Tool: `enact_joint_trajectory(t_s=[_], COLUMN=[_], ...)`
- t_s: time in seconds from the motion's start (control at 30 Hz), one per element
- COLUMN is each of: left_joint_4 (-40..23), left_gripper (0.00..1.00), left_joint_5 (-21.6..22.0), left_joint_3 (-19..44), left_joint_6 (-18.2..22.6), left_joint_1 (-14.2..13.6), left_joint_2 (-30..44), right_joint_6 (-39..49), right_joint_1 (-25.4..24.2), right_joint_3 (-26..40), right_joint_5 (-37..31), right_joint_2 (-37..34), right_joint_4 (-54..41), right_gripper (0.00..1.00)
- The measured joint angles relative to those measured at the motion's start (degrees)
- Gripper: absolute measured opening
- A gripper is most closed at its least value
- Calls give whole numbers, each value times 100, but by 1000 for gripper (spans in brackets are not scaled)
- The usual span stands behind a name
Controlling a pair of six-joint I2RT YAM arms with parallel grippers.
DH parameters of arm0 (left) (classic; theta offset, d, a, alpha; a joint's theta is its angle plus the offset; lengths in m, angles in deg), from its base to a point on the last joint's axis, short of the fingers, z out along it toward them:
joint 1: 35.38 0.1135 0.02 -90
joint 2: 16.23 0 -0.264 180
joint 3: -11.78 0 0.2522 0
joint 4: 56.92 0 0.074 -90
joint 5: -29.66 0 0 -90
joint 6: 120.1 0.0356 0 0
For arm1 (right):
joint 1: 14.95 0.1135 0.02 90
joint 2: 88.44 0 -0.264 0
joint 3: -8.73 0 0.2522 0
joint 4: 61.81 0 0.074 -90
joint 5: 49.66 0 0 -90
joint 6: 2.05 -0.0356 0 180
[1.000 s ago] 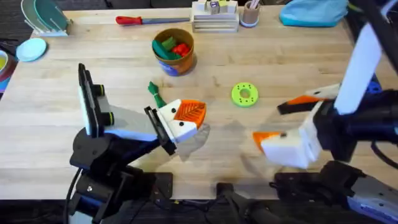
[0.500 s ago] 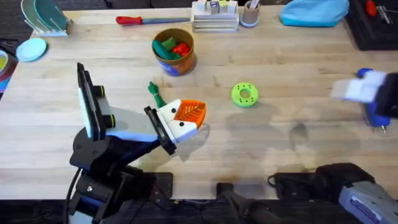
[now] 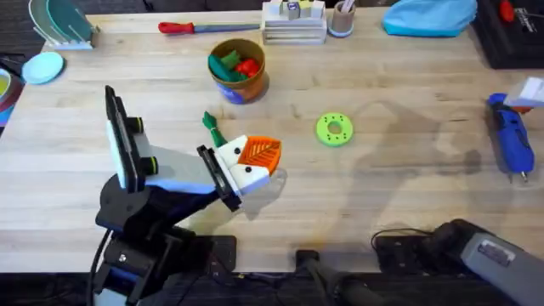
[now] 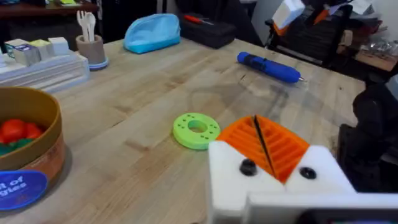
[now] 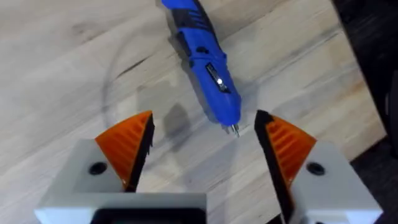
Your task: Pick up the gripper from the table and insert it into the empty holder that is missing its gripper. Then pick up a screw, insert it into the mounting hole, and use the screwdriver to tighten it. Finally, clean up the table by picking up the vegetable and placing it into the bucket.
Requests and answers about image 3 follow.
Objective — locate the black mounting rail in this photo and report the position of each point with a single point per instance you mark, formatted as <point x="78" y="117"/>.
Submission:
<point x="272" y="293"/>

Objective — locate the clear plate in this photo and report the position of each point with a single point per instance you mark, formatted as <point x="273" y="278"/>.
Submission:
<point x="36" y="19"/>

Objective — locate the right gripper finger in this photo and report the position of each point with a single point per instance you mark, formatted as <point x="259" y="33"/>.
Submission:
<point x="531" y="93"/>

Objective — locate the light blue zip pouch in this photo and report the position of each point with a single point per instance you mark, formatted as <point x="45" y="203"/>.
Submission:
<point x="429" y="19"/>

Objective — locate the grey cup with white cutlery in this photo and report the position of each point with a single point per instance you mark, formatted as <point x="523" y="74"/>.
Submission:
<point x="341" y="23"/>

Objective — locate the brown tub with toy vegetables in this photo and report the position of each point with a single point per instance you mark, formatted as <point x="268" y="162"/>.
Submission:
<point x="246" y="89"/>

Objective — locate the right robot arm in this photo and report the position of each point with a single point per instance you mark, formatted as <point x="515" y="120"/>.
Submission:
<point x="501" y="263"/>

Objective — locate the pale blue peg rack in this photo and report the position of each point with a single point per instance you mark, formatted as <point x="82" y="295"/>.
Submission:
<point x="74" y="43"/>

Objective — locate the light blue small plate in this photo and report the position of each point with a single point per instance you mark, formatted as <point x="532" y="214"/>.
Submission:
<point x="42" y="68"/>

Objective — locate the stacked coloured plates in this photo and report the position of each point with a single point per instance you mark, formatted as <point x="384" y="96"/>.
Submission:
<point x="6" y="98"/>

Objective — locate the blue electric screwdriver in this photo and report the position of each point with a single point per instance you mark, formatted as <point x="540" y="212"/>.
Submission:
<point x="512" y="140"/>

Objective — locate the left wrist black upright plate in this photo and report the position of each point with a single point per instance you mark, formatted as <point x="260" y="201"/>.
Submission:
<point x="121" y="140"/>

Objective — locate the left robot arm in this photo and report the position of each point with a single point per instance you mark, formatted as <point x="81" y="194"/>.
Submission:
<point x="127" y="212"/>

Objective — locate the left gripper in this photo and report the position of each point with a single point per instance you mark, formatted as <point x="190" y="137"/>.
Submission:
<point x="178" y="170"/>

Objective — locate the teal plate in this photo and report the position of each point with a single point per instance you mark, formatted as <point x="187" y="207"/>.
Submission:
<point x="70" y="17"/>

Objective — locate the black tool case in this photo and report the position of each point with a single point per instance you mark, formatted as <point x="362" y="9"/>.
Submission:
<point x="510" y="47"/>

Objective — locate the green disc with holes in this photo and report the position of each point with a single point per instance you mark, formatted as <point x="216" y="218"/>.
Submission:
<point x="325" y="136"/>

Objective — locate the green toy vegetable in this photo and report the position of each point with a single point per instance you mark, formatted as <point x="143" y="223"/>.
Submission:
<point x="214" y="132"/>

